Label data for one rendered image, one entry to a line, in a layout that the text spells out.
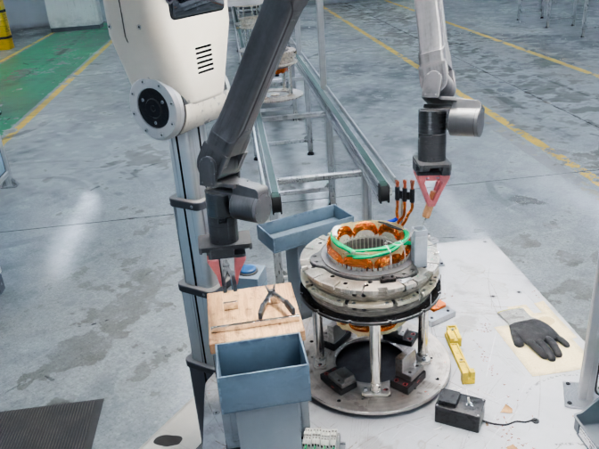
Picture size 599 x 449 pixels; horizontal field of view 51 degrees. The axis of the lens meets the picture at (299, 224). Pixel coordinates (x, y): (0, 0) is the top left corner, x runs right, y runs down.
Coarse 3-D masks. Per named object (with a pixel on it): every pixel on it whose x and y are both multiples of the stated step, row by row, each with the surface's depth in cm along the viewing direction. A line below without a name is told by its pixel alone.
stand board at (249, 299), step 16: (256, 288) 141; (272, 288) 141; (288, 288) 140; (208, 304) 136; (240, 304) 135; (256, 304) 135; (272, 304) 135; (208, 320) 131; (224, 320) 130; (240, 320) 130; (256, 320) 129; (224, 336) 125; (240, 336) 124; (256, 336) 124; (304, 336) 125
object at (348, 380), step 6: (336, 372) 148; (342, 372) 148; (348, 372) 148; (330, 378) 149; (336, 378) 148; (342, 378) 146; (348, 378) 146; (354, 378) 147; (336, 384) 147; (342, 384) 146; (348, 384) 147
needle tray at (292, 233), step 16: (320, 208) 180; (336, 208) 181; (272, 224) 175; (288, 224) 177; (304, 224) 180; (320, 224) 179; (336, 224) 172; (272, 240) 164; (288, 240) 166; (304, 240) 168; (288, 256) 177; (288, 272) 180; (304, 304) 178
